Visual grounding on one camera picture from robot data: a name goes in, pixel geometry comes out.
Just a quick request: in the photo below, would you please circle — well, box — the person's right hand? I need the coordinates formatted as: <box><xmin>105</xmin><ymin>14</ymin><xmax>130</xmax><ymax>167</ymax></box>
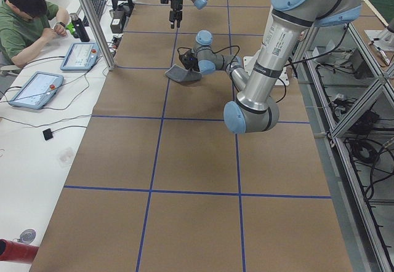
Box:
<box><xmin>41</xmin><ymin>28</ymin><xmax>58</xmax><ymax>42</ymax></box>

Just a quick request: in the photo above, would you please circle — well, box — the aluminium frame rail right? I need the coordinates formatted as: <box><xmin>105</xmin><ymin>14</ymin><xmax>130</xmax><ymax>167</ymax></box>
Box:
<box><xmin>300</xmin><ymin>23</ymin><xmax>393</xmax><ymax>271</ymax></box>

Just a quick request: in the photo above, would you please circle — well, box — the teach pendant tablet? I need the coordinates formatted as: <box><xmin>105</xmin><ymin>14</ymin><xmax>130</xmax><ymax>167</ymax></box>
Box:
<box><xmin>9</xmin><ymin>71</ymin><xmax>64</xmax><ymax>110</ymax></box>
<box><xmin>60</xmin><ymin>42</ymin><xmax>100</xmax><ymax>71</ymax></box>

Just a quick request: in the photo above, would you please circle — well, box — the red cylinder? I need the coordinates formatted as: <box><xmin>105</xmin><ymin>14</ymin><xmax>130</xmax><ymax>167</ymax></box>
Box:
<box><xmin>1</xmin><ymin>239</ymin><xmax>39</xmax><ymax>264</ymax></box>

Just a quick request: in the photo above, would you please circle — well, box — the round metal disc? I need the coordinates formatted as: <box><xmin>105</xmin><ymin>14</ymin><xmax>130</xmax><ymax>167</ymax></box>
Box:
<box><xmin>17</xmin><ymin>228</ymin><xmax>36</xmax><ymax>244</ymax></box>

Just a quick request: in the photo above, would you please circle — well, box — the black box with label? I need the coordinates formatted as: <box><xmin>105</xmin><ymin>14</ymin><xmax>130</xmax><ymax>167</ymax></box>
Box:
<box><xmin>110</xmin><ymin>10</ymin><xmax>126</xmax><ymax>34</ymax></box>

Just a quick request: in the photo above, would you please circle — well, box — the far teach pendant tablet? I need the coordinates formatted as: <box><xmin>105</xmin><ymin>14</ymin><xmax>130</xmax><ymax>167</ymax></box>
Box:
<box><xmin>60</xmin><ymin>42</ymin><xmax>100</xmax><ymax>71</ymax></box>

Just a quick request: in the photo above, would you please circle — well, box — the black keyboard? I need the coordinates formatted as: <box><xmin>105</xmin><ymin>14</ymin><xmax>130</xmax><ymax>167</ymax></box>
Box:
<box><xmin>82</xmin><ymin>0</ymin><xmax>107</xmax><ymax>27</ymax></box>

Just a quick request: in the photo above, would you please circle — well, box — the small black square puck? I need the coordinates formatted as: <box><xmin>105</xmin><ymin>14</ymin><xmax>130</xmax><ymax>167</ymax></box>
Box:
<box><xmin>42</xmin><ymin>128</ymin><xmax>54</xmax><ymax>141</ymax></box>

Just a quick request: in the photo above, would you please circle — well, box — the aluminium frame post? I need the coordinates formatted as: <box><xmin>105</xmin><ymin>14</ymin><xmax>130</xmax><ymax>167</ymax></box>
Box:
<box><xmin>79</xmin><ymin>0</ymin><xmax>115</xmax><ymax>71</ymax></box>

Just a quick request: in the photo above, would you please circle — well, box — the person's left hand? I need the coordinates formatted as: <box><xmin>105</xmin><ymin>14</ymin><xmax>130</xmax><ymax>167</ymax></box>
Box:
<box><xmin>54</xmin><ymin>23</ymin><xmax>67</xmax><ymax>37</ymax></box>

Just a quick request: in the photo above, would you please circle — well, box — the green object on desk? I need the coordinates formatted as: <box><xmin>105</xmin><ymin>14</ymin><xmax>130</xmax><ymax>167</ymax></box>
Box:
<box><xmin>66</xmin><ymin>22</ymin><xmax>76</xmax><ymax>35</ymax></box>

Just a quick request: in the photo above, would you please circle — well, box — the person in green shirt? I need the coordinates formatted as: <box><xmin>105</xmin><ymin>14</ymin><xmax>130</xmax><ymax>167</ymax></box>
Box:
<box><xmin>1</xmin><ymin>0</ymin><xmax>70</xmax><ymax>68</ymax></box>

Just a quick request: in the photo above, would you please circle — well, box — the pink and grey towel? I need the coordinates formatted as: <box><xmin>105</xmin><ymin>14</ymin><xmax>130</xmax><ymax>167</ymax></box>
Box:
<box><xmin>165</xmin><ymin>65</ymin><xmax>203</xmax><ymax>82</ymax></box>

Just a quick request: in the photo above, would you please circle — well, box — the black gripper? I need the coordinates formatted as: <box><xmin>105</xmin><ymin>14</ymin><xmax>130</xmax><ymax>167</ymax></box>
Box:
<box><xmin>169</xmin><ymin>0</ymin><xmax>183</xmax><ymax>28</ymax></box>
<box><xmin>187</xmin><ymin>60</ymin><xmax>200</xmax><ymax>72</ymax></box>

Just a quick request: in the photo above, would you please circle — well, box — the near teach pendant tablet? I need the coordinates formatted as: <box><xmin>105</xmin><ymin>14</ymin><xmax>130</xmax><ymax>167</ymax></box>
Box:
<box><xmin>9</xmin><ymin>71</ymin><xmax>64</xmax><ymax>110</ymax></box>

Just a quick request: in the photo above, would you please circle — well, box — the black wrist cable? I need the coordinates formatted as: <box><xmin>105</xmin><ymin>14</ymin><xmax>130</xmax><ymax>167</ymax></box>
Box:
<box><xmin>177</xmin><ymin>45</ymin><xmax>287</xmax><ymax>103</ymax></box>

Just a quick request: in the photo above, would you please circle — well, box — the black cylindrical bottle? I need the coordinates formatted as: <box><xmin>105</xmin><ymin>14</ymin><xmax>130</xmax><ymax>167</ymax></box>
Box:
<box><xmin>70</xmin><ymin>13</ymin><xmax>90</xmax><ymax>42</ymax></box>

